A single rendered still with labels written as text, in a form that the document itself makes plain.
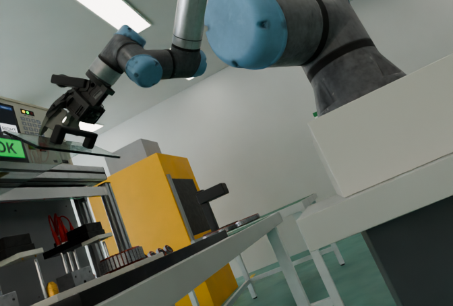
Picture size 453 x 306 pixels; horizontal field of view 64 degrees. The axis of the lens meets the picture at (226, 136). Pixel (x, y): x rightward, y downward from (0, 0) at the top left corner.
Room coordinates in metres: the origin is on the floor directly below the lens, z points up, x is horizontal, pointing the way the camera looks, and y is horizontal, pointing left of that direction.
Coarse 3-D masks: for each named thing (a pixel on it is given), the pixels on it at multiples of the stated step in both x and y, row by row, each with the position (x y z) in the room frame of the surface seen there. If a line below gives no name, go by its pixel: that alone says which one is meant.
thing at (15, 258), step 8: (0, 240) 0.68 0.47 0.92; (8, 240) 0.69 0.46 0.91; (16, 240) 0.70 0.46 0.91; (24, 240) 0.72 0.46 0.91; (0, 248) 0.68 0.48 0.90; (8, 248) 0.68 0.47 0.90; (16, 248) 0.70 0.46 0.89; (24, 248) 0.72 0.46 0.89; (32, 248) 0.73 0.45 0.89; (40, 248) 0.73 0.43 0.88; (0, 256) 0.68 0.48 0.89; (8, 256) 0.68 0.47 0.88; (16, 256) 0.67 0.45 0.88; (24, 256) 0.69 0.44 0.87; (32, 256) 0.72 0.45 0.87; (0, 264) 0.68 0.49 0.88; (8, 264) 0.69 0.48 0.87; (0, 288) 0.75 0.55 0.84
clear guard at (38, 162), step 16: (0, 144) 0.60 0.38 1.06; (16, 144) 0.62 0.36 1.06; (32, 144) 0.55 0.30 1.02; (48, 144) 0.60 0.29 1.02; (64, 144) 0.66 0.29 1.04; (80, 144) 0.73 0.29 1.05; (0, 160) 0.66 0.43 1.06; (16, 160) 0.70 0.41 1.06; (32, 160) 0.73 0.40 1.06; (48, 160) 0.77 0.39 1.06; (64, 160) 0.81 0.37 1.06; (0, 176) 0.74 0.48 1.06; (16, 176) 0.78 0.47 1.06; (32, 176) 0.82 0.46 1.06
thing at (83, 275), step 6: (78, 270) 0.95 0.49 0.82; (84, 270) 0.97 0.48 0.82; (90, 270) 0.99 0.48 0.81; (66, 276) 0.93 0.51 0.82; (72, 276) 0.92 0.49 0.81; (78, 276) 0.94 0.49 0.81; (84, 276) 0.96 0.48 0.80; (90, 276) 0.99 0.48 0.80; (60, 282) 0.93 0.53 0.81; (66, 282) 0.93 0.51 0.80; (72, 282) 0.92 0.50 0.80; (78, 282) 0.94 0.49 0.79; (84, 282) 0.96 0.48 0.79; (60, 288) 0.93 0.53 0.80; (66, 288) 0.93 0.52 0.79
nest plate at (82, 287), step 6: (102, 276) 0.73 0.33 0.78; (108, 276) 0.75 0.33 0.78; (90, 282) 0.69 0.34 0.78; (96, 282) 0.71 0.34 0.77; (72, 288) 0.65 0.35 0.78; (78, 288) 0.66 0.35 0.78; (84, 288) 0.67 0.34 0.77; (60, 294) 0.62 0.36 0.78; (66, 294) 0.63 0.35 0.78; (72, 294) 0.64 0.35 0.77; (42, 300) 0.62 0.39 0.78; (48, 300) 0.61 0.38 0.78; (54, 300) 0.61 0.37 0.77; (60, 300) 0.61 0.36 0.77
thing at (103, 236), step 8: (88, 224) 0.92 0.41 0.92; (96, 224) 0.96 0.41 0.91; (72, 232) 0.92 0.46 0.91; (80, 232) 0.92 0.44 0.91; (88, 232) 0.91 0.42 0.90; (96, 232) 0.94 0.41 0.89; (104, 232) 0.98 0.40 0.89; (72, 240) 0.92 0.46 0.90; (80, 240) 0.92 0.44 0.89; (88, 240) 0.92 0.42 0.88; (96, 240) 0.92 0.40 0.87; (56, 248) 0.93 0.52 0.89; (64, 248) 0.93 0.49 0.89; (72, 248) 0.96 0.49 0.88; (48, 256) 0.94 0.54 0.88; (56, 256) 0.98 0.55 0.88; (64, 256) 0.94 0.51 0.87; (64, 264) 0.94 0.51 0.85; (72, 264) 0.96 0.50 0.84
